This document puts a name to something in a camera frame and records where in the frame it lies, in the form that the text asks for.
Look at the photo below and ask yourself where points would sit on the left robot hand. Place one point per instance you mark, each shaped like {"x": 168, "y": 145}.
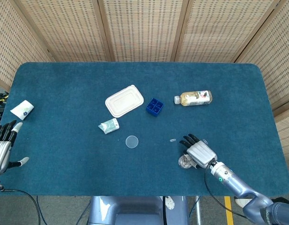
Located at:
{"x": 2, "y": 150}

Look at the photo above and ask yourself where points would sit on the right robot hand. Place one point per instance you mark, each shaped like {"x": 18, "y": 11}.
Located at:
{"x": 202, "y": 152}

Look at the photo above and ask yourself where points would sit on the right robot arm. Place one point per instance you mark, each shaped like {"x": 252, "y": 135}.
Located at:
{"x": 238, "y": 185}

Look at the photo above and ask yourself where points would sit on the clear container of paperclips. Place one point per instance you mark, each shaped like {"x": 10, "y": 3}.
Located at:
{"x": 183, "y": 162}

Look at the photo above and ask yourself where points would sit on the white rectangular lid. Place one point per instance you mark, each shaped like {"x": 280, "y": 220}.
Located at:
{"x": 124, "y": 101}

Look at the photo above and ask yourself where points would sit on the white tissue pack with flower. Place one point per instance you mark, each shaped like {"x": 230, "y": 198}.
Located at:
{"x": 22, "y": 110}

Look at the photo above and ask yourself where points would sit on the tea bottle with white cap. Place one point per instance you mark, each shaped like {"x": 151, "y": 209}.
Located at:
{"x": 196, "y": 98}

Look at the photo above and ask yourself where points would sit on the blue four-compartment box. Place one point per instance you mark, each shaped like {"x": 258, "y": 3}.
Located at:
{"x": 154, "y": 107}

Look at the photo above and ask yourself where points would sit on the clear round plastic dish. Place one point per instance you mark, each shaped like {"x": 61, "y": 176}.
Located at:
{"x": 132, "y": 141}

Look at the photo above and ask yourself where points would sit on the blue felt table cover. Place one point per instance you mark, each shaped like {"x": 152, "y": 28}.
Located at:
{"x": 88, "y": 168}

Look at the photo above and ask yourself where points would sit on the grey-blue robot torso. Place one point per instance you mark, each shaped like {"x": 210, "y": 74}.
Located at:
{"x": 125, "y": 208}

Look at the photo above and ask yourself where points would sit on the green patterned tissue pack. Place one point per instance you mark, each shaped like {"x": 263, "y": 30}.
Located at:
{"x": 109, "y": 126}

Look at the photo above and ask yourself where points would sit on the woven folding screen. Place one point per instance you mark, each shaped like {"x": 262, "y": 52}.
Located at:
{"x": 144, "y": 28}

